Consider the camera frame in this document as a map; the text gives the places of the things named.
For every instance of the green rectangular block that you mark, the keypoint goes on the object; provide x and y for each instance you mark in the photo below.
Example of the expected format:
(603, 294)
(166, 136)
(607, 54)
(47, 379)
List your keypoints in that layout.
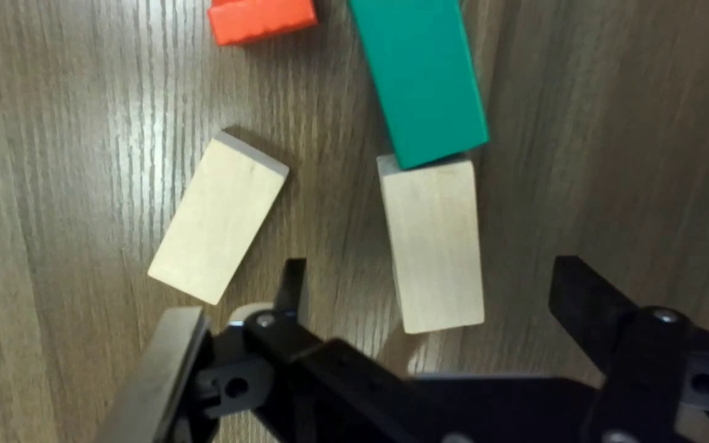
(420, 77)

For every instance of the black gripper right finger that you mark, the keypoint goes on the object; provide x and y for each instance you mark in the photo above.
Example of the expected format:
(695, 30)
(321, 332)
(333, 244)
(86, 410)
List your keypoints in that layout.
(657, 371)

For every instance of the plain rectangular wood block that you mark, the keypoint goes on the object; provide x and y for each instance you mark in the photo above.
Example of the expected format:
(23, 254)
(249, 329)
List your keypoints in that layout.
(433, 246)
(219, 217)

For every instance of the orange notched block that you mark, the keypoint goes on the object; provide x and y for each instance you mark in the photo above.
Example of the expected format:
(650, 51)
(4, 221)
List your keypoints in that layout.
(258, 20)

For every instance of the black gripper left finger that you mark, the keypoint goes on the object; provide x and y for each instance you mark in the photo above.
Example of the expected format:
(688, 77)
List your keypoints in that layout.
(306, 385)

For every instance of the silver metal bracket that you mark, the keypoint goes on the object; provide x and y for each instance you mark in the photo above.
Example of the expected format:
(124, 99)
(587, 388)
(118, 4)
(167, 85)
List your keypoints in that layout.
(153, 385)

